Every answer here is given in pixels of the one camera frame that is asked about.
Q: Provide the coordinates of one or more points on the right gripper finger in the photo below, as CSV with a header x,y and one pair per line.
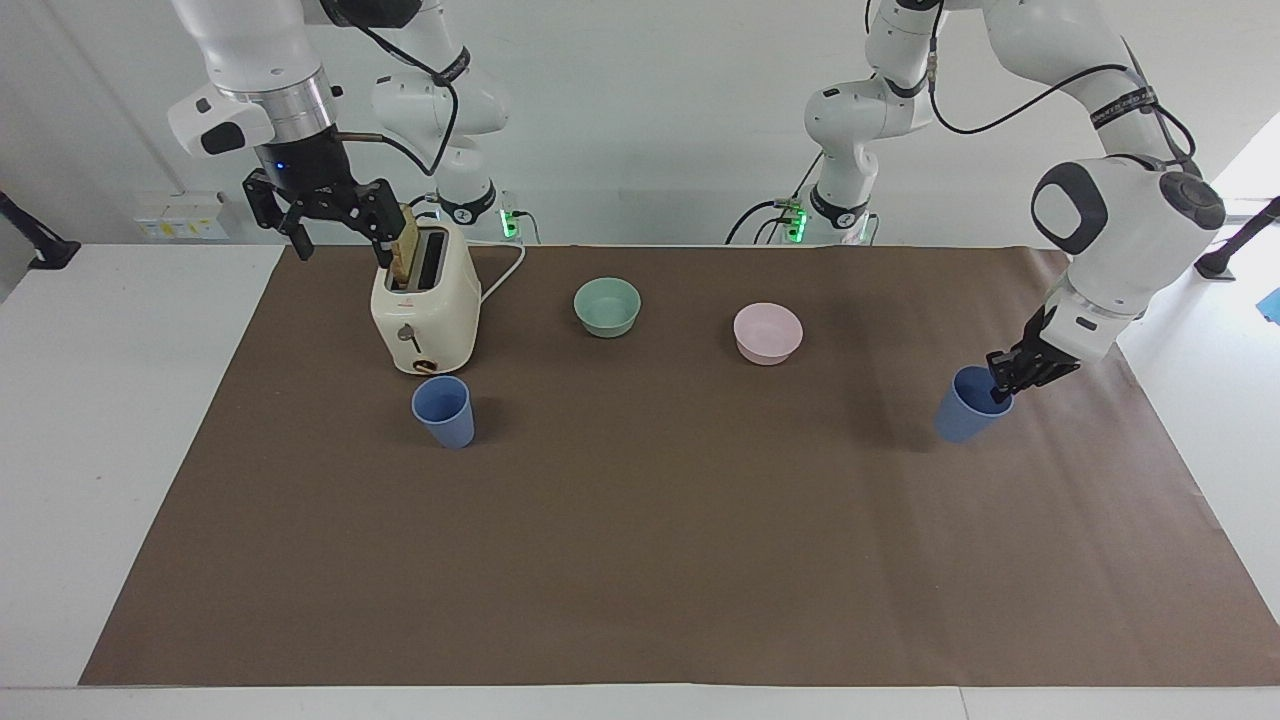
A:
x,y
268,200
375,205

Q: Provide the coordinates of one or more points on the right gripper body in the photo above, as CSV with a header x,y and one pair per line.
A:
x,y
303,168

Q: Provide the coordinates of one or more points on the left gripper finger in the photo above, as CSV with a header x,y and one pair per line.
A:
x,y
1050,372
1005,368

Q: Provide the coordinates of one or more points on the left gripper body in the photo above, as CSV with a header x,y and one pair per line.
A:
x,y
1038,340

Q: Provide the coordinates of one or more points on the blue plastic cup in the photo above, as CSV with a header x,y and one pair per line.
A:
x,y
445,415
962,415

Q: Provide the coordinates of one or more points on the toast slice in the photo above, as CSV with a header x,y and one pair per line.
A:
x,y
405,245

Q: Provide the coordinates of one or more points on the cream toaster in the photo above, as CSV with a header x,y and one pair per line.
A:
x,y
425,320

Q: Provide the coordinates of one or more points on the black stand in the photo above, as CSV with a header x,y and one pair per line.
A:
x,y
40,245
1235,245

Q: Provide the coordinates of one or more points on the blue object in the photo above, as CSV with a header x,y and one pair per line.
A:
x,y
1273,305

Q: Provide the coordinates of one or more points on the pink bowl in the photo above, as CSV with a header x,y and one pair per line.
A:
x,y
768,335

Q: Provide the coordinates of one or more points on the green bowl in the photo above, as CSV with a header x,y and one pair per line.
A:
x,y
607,308

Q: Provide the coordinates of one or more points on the white wall socket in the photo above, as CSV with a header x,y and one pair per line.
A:
x,y
180,215

